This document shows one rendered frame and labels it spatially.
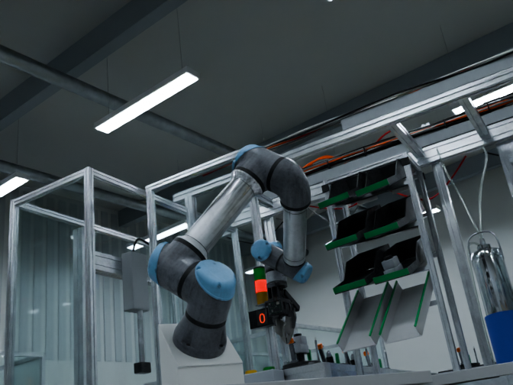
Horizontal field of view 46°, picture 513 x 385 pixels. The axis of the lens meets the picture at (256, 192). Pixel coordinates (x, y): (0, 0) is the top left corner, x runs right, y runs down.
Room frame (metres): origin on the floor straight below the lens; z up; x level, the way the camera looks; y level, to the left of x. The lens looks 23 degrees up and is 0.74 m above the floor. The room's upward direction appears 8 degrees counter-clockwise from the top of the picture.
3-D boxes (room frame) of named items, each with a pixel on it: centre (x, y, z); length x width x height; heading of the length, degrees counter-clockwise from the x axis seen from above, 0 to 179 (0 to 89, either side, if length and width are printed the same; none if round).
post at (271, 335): (2.45, 0.02, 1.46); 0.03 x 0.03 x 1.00; 62
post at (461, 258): (2.98, -0.98, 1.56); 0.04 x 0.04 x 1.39; 62
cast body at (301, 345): (2.24, -0.08, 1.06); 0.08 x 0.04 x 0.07; 151
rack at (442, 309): (2.17, -0.46, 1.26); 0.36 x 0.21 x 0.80; 62
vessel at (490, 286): (2.65, -0.99, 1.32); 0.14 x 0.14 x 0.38
